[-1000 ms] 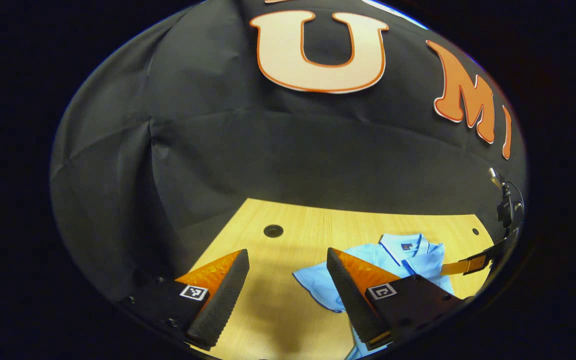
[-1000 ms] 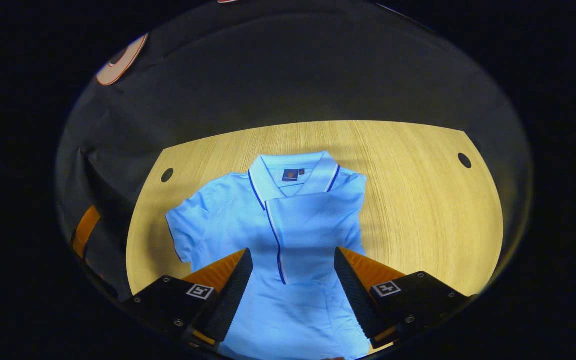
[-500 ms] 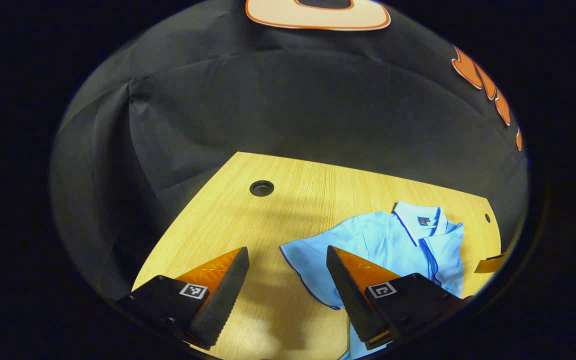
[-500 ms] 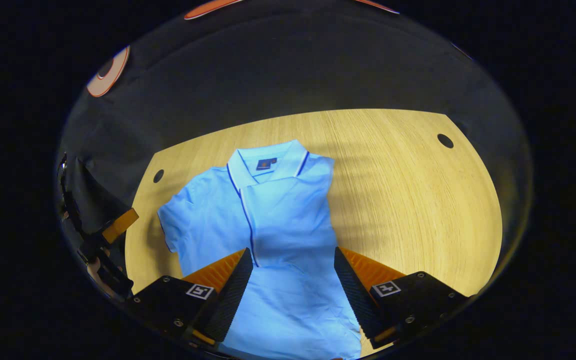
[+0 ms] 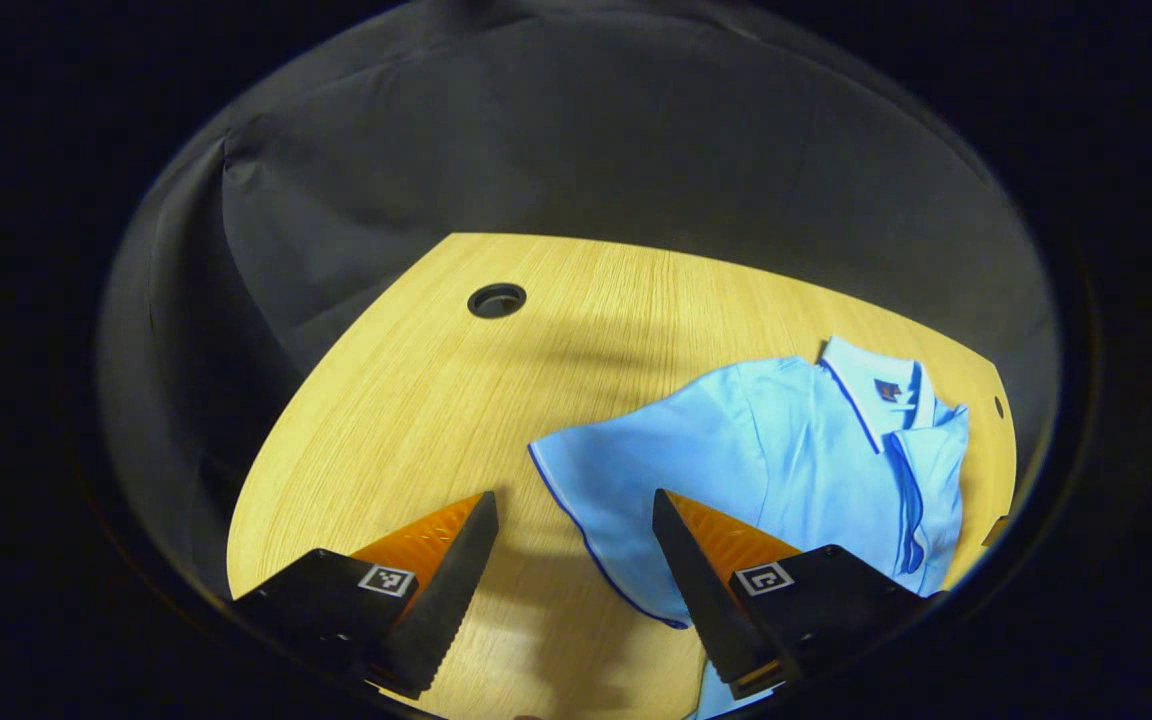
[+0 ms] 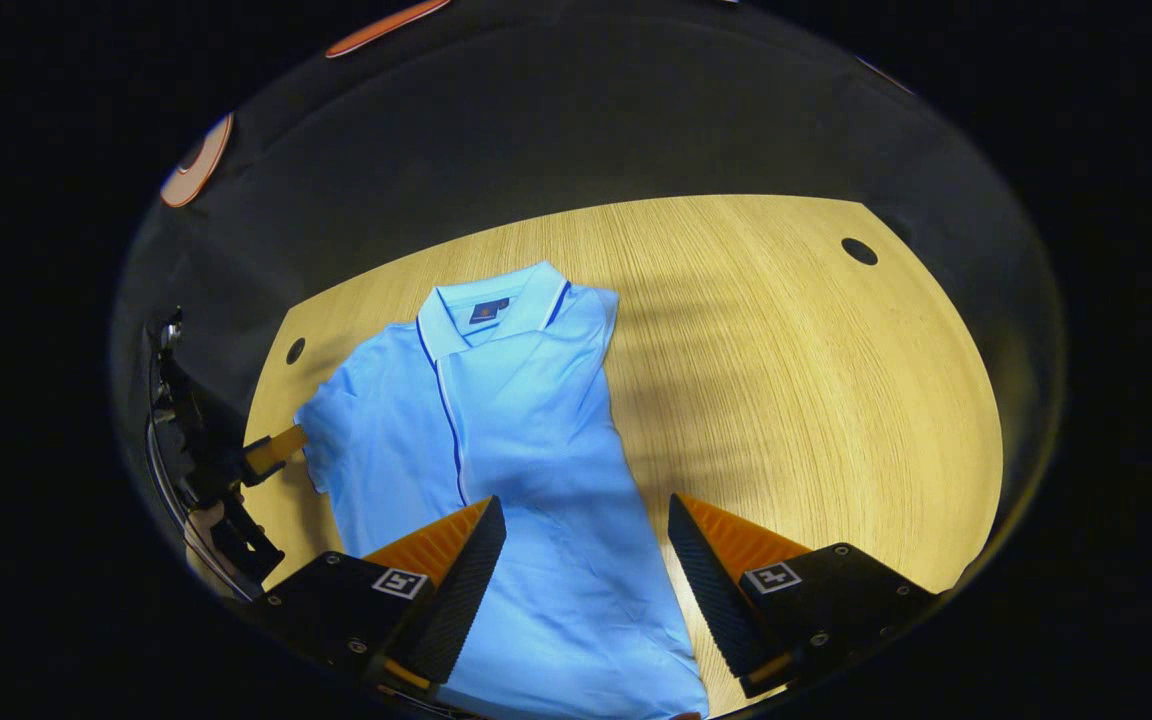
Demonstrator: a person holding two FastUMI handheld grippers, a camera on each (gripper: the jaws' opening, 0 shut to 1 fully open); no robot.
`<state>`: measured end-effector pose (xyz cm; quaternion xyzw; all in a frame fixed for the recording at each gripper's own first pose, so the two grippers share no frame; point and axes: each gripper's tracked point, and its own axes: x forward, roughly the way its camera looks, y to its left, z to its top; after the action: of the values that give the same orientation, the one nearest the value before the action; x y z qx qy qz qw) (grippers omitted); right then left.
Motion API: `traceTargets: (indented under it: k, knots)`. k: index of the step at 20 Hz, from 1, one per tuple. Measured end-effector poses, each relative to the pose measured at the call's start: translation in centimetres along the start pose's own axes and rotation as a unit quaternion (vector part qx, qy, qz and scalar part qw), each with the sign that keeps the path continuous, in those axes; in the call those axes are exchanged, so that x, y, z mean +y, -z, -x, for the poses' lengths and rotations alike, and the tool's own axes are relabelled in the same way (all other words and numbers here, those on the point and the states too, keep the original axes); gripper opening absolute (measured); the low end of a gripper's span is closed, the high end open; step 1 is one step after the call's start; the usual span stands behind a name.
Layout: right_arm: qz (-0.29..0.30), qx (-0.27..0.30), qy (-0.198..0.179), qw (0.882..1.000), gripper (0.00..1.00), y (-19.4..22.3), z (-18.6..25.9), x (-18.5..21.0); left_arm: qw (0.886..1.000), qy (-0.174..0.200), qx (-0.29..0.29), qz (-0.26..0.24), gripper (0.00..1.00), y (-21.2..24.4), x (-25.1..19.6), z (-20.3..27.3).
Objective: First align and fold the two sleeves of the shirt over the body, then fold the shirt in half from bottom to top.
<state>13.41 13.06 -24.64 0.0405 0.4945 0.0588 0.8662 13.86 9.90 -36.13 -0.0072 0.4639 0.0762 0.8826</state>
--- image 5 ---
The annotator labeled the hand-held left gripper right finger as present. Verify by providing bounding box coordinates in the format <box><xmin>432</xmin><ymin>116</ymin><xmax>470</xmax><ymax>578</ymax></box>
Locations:
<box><xmin>651</xmin><ymin>488</ymin><xmax>947</xmax><ymax>701</ymax></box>

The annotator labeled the black backdrop cloth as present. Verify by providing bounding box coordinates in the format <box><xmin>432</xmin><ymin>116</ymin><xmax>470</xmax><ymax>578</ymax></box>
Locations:
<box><xmin>96</xmin><ymin>0</ymin><xmax>1063</xmax><ymax>606</ymax></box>

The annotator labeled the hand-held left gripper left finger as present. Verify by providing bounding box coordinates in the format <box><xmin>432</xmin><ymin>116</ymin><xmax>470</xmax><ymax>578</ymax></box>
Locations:
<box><xmin>231</xmin><ymin>490</ymin><xmax>500</xmax><ymax>701</ymax></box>

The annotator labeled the light blue T-shirt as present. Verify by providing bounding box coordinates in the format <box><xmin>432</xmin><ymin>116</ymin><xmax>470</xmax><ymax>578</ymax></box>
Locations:
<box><xmin>526</xmin><ymin>335</ymin><xmax>971</xmax><ymax>720</ymax></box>

